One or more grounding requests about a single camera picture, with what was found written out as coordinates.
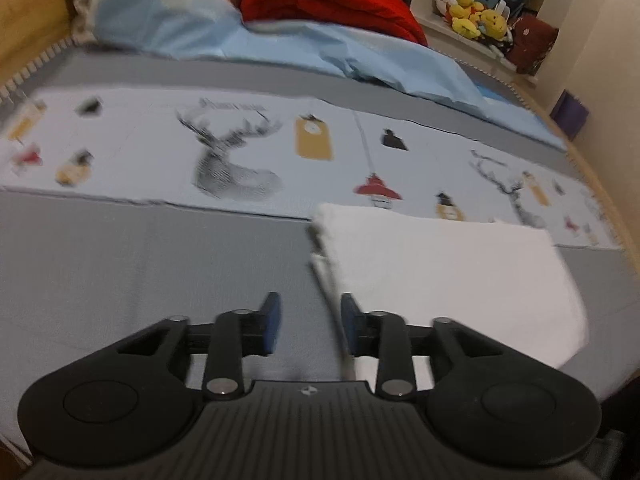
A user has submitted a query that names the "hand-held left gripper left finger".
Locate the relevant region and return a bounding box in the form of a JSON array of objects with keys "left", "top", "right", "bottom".
[{"left": 100, "top": 291, "right": 282, "bottom": 401}]

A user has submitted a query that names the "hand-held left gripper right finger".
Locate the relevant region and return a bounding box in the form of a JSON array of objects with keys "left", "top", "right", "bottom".
[{"left": 341, "top": 293, "right": 521, "bottom": 401}]

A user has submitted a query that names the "white garment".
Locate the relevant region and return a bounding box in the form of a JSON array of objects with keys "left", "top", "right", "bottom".
[{"left": 307, "top": 202, "right": 590, "bottom": 392}]

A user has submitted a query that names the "light blue bed sheet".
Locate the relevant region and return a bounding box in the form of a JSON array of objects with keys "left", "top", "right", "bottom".
[{"left": 220, "top": 20, "right": 569, "bottom": 152}]

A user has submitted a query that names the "white windowsill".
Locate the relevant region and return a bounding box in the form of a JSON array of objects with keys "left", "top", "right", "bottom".
[{"left": 410, "top": 0, "right": 539, "bottom": 86}]

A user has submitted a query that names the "red blanket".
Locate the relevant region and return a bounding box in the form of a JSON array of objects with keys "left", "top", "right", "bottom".
[{"left": 240, "top": 0, "right": 430, "bottom": 47}]

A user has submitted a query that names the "light blue pillow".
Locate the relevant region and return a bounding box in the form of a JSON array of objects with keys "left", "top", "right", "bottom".
[{"left": 92, "top": 0, "right": 242, "bottom": 57}]

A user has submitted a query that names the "yellow plush toy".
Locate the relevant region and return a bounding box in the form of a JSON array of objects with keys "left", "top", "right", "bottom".
[
  {"left": 447, "top": 0, "right": 487, "bottom": 39},
  {"left": 477, "top": 7, "right": 514, "bottom": 44}
]

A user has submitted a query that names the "wooden headboard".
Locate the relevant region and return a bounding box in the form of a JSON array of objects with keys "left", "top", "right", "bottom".
[{"left": 0, "top": 0, "right": 76, "bottom": 92}]

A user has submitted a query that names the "wooden bed frame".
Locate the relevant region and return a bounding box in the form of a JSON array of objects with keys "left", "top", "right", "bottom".
[{"left": 510, "top": 75, "right": 640, "bottom": 281}]

